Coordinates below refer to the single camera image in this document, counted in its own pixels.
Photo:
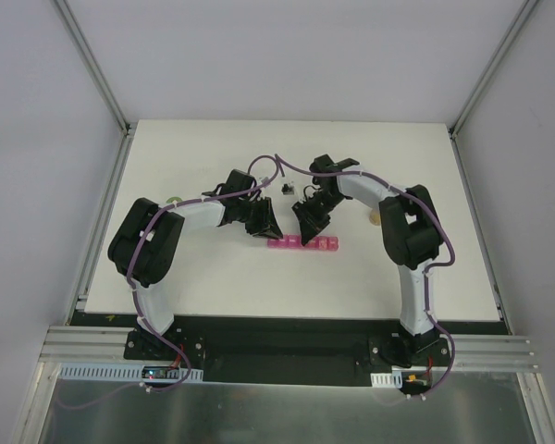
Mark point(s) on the left aluminium frame post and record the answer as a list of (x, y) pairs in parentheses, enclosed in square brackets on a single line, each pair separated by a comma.
[(89, 61)]

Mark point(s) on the left white cable duct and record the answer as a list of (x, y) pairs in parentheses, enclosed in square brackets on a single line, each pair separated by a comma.
[(130, 373)]

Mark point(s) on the front aluminium rail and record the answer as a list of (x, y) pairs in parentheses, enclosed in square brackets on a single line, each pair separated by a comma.
[(478, 353)]

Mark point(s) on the green pill bottle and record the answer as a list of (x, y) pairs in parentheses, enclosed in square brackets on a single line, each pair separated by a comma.
[(173, 200)]

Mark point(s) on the clear bottle with orange pills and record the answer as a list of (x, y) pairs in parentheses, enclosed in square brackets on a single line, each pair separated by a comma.
[(375, 218)]

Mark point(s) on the right white cable duct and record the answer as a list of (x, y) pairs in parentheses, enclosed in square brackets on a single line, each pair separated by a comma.
[(391, 380)]

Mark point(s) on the aluminium frame post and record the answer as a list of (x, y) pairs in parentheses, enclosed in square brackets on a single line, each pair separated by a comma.
[(509, 38), (89, 61)]

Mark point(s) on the white cable duct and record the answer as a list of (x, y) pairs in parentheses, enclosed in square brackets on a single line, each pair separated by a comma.
[(391, 380), (130, 373)]

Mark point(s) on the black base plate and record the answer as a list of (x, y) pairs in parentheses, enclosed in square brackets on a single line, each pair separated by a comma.
[(281, 351)]

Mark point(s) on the right aluminium frame post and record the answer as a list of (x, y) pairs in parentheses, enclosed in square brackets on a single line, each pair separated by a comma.
[(509, 38)]

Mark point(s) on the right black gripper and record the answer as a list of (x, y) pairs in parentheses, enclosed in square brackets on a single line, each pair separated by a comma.
[(314, 213)]

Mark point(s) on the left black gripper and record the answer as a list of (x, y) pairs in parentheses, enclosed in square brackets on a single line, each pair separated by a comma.
[(257, 216)]

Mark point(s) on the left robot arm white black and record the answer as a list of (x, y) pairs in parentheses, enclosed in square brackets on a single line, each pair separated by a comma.
[(145, 245)]

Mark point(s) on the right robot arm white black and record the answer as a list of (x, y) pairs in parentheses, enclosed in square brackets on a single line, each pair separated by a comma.
[(410, 237)]

